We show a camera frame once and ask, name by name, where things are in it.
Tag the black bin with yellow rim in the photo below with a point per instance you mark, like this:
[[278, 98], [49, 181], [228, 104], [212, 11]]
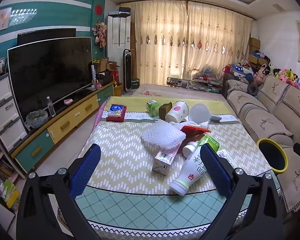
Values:
[[273, 155]]

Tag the clear glass bowl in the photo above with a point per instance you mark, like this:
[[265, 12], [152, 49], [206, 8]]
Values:
[[37, 118]]

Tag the large white green bottle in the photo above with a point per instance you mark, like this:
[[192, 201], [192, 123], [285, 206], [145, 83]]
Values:
[[190, 172]]

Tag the white foam net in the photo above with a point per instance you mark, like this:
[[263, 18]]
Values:
[[162, 135]]

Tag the cardboard box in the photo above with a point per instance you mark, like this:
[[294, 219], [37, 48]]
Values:
[[253, 59], [113, 66], [101, 65], [254, 50], [255, 42]]

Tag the small pink item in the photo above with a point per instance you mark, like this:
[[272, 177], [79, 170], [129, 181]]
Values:
[[68, 101]]

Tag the green drink can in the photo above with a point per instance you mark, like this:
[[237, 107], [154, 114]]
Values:
[[153, 106]]

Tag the red canister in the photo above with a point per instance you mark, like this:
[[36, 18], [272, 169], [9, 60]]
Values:
[[115, 77]]

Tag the white long box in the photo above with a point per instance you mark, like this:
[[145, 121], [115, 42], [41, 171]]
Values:
[[94, 73]]

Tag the white drawer unit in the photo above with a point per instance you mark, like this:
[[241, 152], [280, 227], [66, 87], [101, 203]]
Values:
[[2, 112]]

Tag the beige sofa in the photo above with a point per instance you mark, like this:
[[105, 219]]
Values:
[[260, 120]]

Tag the small white bottle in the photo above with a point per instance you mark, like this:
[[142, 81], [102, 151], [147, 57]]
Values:
[[188, 150]]

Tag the children's drawing poster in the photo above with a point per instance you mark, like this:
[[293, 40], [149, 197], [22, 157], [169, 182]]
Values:
[[0, 20]]

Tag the blue white toy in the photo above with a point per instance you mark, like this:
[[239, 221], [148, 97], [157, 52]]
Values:
[[240, 71]]

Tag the large curved television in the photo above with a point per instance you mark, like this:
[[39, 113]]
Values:
[[47, 75]]

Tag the pink white carton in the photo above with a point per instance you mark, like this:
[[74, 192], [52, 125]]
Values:
[[165, 158]]

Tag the red packet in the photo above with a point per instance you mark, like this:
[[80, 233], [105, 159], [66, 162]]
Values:
[[195, 130]]

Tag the beige floral mat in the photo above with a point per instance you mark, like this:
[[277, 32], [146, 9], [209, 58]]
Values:
[[180, 92]]

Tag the patterned green white tablecloth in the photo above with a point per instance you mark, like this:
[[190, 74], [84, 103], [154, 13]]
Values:
[[120, 150]]

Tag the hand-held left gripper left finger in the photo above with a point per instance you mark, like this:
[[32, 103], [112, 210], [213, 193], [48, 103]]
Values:
[[86, 170]]

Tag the small brown box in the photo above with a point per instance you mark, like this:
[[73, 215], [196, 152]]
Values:
[[165, 110]]

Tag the silver wall decals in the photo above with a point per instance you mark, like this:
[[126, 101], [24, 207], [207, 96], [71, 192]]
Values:
[[22, 16]]

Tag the row of plush toys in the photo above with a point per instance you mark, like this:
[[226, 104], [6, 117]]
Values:
[[287, 75]]

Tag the red round wall decal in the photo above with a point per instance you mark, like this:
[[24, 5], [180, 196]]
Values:
[[99, 9]]

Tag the white printed packet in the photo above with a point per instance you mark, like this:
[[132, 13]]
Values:
[[226, 156]]

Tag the red blue tissue pack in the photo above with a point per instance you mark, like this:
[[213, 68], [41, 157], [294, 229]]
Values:
[[116, 112]]

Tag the cream patterned curtain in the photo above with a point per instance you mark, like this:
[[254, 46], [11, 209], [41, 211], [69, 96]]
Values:
[[215, 45], [160, 42]]

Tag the clear water bottle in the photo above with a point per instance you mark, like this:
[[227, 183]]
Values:
[[50, 107]]

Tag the dark box with yellow edge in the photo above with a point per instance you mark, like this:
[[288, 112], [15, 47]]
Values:
[[125, 10]]

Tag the white standing air conditioner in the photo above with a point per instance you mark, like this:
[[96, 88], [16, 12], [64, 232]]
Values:
[[118, 37]]

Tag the paper cup with pink dot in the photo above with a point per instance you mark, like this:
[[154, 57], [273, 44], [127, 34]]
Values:
[[176, 112]]

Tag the black tower fan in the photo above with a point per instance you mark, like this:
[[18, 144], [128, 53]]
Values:
[[127, 72]]

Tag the dark green box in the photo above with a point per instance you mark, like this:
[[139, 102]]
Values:
[[135, 83]]

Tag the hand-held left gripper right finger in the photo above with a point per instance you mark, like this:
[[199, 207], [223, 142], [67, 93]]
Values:
[[215, 172]]

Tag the shelf of colourful books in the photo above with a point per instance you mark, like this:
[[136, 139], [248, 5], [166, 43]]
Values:
[[2, 175]]

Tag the white tissue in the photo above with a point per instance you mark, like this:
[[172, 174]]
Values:
[[193, 123]]

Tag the low glass shelf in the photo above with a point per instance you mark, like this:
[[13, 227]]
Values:
[[195, 83]]

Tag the hanging flower decoration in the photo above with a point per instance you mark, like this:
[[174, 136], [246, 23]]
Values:
[[100, 33]]

